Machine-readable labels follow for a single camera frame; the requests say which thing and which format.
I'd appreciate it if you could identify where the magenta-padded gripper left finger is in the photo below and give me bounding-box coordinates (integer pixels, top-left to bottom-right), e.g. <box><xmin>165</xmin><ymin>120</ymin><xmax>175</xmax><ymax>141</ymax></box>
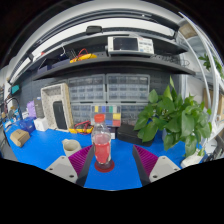
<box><xmin>45</xmin><ymin>144</ymin><xmax>95</xmax><ymax>187</ymax></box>

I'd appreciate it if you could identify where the small cardboard box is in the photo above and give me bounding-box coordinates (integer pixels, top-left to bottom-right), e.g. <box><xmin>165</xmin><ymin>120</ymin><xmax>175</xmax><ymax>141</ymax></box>
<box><xmin>9</xmin><ymin>128</ymin><xmax>31</xmax><ymax>148</ymax></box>

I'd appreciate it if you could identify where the green potted plant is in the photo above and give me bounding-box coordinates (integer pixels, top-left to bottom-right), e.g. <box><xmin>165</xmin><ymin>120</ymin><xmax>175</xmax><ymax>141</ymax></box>
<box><xmin>133</xmin><ymin>75</ymin><xmax>213</xmax><ymax>158</ymax></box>

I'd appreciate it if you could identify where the clear bottle with red drink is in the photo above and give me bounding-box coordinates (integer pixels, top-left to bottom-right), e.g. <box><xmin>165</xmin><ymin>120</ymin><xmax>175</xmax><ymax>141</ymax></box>
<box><xmin>90</xmin><ymin>113</ymin><xmax>113</xmax><ymax>168</ymax></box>

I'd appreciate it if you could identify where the flat round red coaster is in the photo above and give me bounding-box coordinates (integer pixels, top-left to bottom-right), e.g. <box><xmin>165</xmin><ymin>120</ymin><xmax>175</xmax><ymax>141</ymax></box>
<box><xmin>94</xmin><ymin>159</ymin><xmax>116</xmax><ymax>173</ymax></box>

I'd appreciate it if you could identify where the black rounded device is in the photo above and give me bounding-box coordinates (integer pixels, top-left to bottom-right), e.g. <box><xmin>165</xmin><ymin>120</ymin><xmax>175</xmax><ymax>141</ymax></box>
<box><xmin>85</xmin><ymin>25</ymin><xmax>103</xmax><ymax>36</ymax></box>

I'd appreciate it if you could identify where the black box with white label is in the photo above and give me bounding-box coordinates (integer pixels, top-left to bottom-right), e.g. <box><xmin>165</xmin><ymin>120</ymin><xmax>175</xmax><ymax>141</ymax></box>
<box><xmin>109</xmin><ymin>125</ymin><xmax>118</xmax><ymax>140</ymax></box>

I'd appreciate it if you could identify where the black clamp stand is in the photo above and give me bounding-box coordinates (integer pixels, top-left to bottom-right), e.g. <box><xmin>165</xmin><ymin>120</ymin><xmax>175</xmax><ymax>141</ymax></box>
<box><xmin>206</xmin><ymin>134</ymin><xmax>224</xmax><ymax>161</ymax></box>

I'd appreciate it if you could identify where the grey small-parts drawer cabinet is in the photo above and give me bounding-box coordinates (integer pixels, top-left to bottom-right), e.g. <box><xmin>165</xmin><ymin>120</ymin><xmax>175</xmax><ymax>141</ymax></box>
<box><xmin>105</xmin><ymin>73</ymin><xmax>151</xmax><ymax>103</ymax></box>
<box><xmin>67</xmin><ymin>73</ymin><xmax>107</xmax><ymax>104</ymax></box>
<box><xmin>70</xmin><ymin>102</ymin><xmax>93</xmax><ymax>125</ymax></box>
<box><xmin>120</xmin><ymin>102</ymin><xmax>148</xmax><ymax>126</ymax></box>

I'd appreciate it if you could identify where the blue plastic container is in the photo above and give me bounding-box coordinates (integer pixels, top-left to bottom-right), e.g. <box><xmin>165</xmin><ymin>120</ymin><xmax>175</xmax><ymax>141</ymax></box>
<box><xmin>19</xmin><ymin>116</ymin><xmax>36</xmax><ymax>134</ymax></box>

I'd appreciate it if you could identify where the white shelf unit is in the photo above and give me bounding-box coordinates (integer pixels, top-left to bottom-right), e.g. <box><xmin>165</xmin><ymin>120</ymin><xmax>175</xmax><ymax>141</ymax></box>
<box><xmin>176</xmin><ymin>11</ymin><xmax>224</xmax><ymax>161</ymax></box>

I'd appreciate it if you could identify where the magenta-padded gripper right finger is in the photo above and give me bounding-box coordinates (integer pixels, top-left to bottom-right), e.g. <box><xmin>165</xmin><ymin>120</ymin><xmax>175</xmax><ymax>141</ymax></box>
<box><xmin>132</xmin><ymin>144</ymin><xmax>181</xmax><ymax>186</ymax></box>

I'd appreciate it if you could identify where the teal small object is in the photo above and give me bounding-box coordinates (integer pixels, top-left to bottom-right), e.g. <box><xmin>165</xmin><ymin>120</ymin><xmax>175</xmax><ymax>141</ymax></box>
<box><xmin>10</xmin><ymin>84</ymin><xmax>21</xmax><ymax>95</ymax></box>

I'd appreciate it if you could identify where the purple plastic object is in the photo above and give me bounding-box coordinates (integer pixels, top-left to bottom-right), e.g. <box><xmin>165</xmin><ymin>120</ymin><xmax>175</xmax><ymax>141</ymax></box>
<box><xmin>26</xmin><ymin>100</ymin><xmax>37</xmax><ymax>119</ymax></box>

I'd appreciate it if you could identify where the white bench oscilloscope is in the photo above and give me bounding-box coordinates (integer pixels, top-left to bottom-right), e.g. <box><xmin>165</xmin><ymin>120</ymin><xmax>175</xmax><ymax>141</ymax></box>
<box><xmin>107</xmin><ymin>35</ymin><xmax>155</xmax><ymax>57</ymax></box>

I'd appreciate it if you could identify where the grey upright block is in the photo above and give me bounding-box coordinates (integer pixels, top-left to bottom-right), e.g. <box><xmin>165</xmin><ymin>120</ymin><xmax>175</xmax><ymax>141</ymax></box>
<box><xmin>33</xmin><ymin>97</ymin><xmax>44</xmax><ymax>119</ymax></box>

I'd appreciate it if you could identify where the clear box with coloured compartments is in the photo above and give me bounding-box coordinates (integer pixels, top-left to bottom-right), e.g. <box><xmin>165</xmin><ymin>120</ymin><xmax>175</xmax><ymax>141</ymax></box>
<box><xmin>90</xmin><ymin>103</ymin><xmax>122</xmax><ymax>128</ymax></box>

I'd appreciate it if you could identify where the small white box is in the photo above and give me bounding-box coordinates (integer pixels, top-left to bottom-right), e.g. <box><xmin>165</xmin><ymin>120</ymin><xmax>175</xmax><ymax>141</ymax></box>
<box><xmin>33</xmin><ymin>117</ymin><xmax>50</xmax><ymax>132</ymax></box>

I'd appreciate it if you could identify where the yellow multimeter with red leads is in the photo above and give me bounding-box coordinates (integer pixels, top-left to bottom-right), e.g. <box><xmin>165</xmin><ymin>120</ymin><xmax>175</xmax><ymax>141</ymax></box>
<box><xmin>68</xmin><ymin>119</ymin><xmax>94</xmax><ymax>135</ymax></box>

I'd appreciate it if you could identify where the yellow tool with red cable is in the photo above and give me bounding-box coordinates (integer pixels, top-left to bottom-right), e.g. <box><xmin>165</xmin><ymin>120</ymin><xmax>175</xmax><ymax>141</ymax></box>
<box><xmin>69</xmin><ymin>48</ymin><xmax>98</xmax><ymax>64</ymax></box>

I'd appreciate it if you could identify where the white rectangular adapter block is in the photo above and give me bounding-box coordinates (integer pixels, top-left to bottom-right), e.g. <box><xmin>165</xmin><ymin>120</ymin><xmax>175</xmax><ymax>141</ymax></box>
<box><xmin>180</xmin><ymin>153</ymin><xmax>205</xmax><ymax>169</ymax></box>

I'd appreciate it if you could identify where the white perforated frame box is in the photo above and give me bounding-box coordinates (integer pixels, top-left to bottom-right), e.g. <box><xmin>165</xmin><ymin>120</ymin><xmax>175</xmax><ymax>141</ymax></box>
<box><xmin>40</xmin><ymin>82</ymin><xmax>74</xmax><ymax>133</ymax></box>

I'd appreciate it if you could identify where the beige ceramic cup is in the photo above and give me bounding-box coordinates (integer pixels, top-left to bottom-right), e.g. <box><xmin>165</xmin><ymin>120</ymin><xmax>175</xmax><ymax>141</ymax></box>
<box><xmin>61</xmin><ymin>138</ymin><xmax>83</xmax><ymax>158</ymax></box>

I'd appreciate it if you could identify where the black case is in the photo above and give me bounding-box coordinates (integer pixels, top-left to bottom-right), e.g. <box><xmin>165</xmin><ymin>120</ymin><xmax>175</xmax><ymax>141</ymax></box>
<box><xmin>115</xmin><ymin>123</ymin><xmax>155</xmax><ymax>148</ymax></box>

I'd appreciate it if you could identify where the black desk shelf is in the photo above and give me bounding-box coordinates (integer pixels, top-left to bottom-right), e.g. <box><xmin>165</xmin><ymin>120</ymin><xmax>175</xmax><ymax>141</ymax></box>
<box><xmin>31</xmin><ymin>33</ymin><xmax>196</xmax><ymax>82</ymax></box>

